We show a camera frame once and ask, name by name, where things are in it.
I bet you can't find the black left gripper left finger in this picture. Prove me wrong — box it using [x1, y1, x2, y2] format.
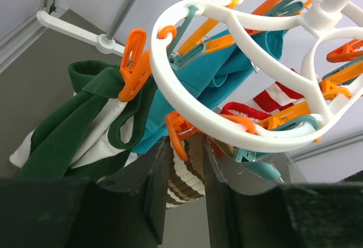
[1, 137, 172, 247]

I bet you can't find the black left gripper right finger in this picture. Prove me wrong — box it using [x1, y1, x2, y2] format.
[203, 136, 362, 247]

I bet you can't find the brown striped sock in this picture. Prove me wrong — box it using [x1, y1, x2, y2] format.
[166, 133, 236, 209]

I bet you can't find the orange clothes peg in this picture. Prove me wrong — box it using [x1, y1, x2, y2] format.
[258, 87, 351, 131]

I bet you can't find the red white striped sock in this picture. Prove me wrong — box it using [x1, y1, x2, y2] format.
[247, 81, 304, 114]

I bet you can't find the teal blue cloth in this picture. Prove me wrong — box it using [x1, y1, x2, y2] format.
[133, 28, 287, 155]

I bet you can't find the white round clip hanger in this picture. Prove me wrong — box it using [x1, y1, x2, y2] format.
[149, 0, 363, 154]

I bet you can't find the dark green cloth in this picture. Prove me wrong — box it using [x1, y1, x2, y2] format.
[17, 60, 154, 180]

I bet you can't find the orange peg on green cloth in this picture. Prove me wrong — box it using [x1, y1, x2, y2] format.
[118, 28, 157, 102]

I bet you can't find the teal green clothes peg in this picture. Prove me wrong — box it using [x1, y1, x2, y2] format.
[167, 5, 206, 72]

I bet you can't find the white stand base foot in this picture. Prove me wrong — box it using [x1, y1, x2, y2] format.
[36, 10, 125, 57]

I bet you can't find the grey stand pole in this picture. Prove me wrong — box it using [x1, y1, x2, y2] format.
[105, 0, 136, 41]

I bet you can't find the aluminium frame rail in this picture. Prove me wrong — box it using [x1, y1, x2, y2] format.
[1, 0, 56, 72]

